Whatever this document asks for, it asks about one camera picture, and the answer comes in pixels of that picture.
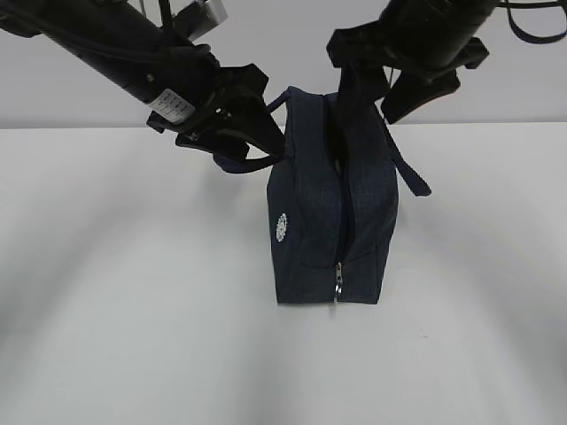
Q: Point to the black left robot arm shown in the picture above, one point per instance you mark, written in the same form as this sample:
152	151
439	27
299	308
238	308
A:
168	73

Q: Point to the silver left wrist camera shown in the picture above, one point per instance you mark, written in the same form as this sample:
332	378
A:
198	18

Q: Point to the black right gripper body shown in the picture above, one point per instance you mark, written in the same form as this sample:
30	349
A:
424	48

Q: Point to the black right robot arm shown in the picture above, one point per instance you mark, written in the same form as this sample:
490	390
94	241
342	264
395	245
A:
470	13

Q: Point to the dark navy lunch bag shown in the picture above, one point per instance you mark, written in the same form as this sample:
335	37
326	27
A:
333	201

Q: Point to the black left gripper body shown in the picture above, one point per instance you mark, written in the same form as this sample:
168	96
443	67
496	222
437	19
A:
238	80

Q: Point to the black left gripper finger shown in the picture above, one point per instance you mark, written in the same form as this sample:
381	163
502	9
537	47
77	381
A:
215	143
245	121

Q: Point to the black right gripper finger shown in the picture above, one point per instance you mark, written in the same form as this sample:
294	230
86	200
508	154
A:
360	88
411	92

